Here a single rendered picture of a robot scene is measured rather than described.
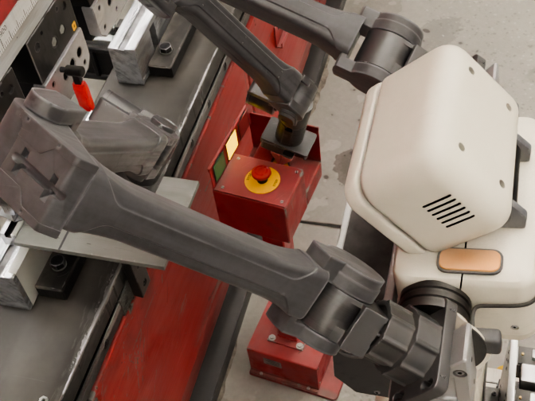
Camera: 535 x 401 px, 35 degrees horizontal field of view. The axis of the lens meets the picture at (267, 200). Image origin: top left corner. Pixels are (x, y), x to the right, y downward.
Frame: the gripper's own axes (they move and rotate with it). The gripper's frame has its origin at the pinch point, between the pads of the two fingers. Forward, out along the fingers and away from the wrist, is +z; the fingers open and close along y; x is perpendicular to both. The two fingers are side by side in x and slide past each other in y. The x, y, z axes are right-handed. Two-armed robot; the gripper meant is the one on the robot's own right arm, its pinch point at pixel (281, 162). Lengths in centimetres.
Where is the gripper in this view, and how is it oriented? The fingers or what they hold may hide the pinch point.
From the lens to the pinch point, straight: 181.0
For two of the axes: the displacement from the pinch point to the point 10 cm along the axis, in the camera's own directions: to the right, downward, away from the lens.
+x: -3.6, 7.3, -5.8
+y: -9.2, -3.9, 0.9
